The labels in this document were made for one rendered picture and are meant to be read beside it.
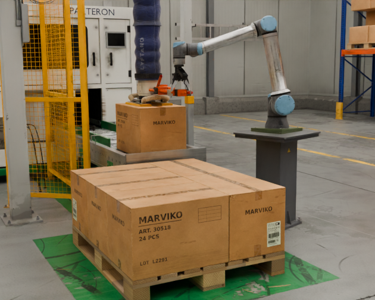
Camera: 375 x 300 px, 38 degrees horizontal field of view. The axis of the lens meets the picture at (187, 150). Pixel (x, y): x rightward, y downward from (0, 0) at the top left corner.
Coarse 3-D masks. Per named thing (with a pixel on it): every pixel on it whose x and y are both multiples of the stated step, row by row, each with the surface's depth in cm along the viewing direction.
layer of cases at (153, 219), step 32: (192, 160) 419; (96, 192) 331; (128, 192) 314; (160, 192) 313; (192, 192) 313; (224, 192) 312; (256, 192) 314; (96, 224) 336; (128, 224) 284; (160, 224) 288; (192, 224) 298; (224, 224) 307; (256, 224) 317; (128, 256) 288; (160, 256) 291; (192, 256) 300; (224, 256) 310; (256, 256) 321
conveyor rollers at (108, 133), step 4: (96, 132) 599; (100, 132) 600; (104, 132) 601; (108, 132) 603; (112, 132) 597; (108, 136) 566; (112, 136) 568; (116, 136) 562; (112, 140) 531; (116, 140) 533; (112, 144) 512; (116, 144) 506; (112, 148) 484; (116, 148) 485; (124, 152) 461
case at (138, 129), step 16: (128, 112) 442; (144, 112) 420; (160, 112) 426; (176, 112) 432; (128, 128) 445; (144, 128) 422; (160, 128) 428; (176, 128) 434; (128, 144) 448; (144, 144) 424; (160, 144) 430; (176, 144) 436
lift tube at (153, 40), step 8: (136, 32) 439; (144, 32) 435; (152, 32) 436; (136, 40) 439; (144, 40) 436; (152, 40) 437; (136, 48) 442; (144, 48) 437; (152, 48) 438; (136, 56) 443; (144, 56) 437; (152, 56) 438; (160, 56) 446; (136, 64) 443; (144, 64) 439; (152, 64) 440; (136, 72) 447; (144, 72) 439; (152, 72) 440; (160, 72) 450
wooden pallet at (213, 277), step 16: (80, 240) 380; (96, 256) 341; (272, 256) 326; (112, 272) 331; (192, 272) 301; (208, 272) 306; (224, 272) 311; (272, 272) 328; (128, 288) 292; (144, 288) 289; (208, 288) 308
